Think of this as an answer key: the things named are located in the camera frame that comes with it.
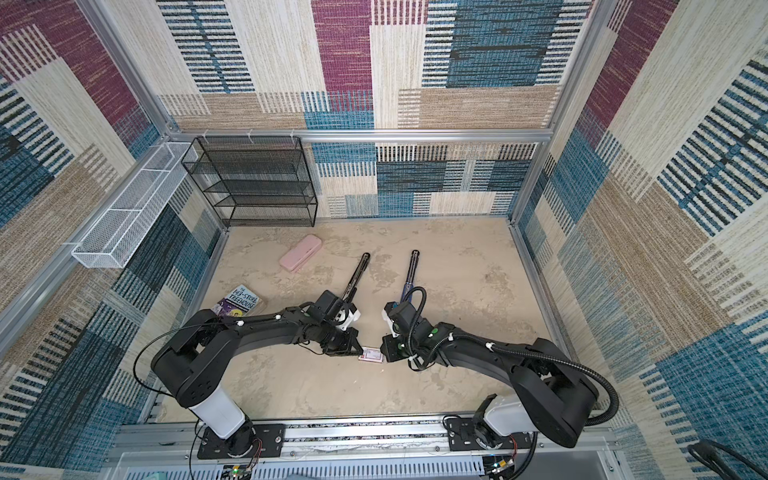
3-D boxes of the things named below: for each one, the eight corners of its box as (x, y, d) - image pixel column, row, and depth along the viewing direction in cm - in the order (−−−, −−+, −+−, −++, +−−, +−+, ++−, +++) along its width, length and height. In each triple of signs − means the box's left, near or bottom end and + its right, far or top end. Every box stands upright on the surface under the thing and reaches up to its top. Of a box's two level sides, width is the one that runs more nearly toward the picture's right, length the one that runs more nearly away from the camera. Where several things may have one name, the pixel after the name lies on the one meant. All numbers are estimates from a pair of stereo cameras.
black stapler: (342, 301, 100) (341, 297, 98) (364, 255, 112) (363, 251, 110) (350, 303, 99) (350, 300, 97) (371, 257, 111) (371, 253, 109)
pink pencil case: (279, 265, 110) (277, 260, 108) (312, 237, 119) (310, 231, 116) (292, 273, 108) (290, 268, 105) (324, 244, 116) (322, 238, 114)
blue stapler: (400, 301, 99) (400, 298, 98) (411, 253, 112) (412, 249, 110) (411, 303, 99) (411, 300, 97) (421, 255, 111) (421, 251, 110)
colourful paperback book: (216, 312, 98) (211, 307, 96) (242, 288, 104) (238, 282, 101) (234, 325, 95) (230, 320, 93) (260, 300, 101) (256, 294, 98)
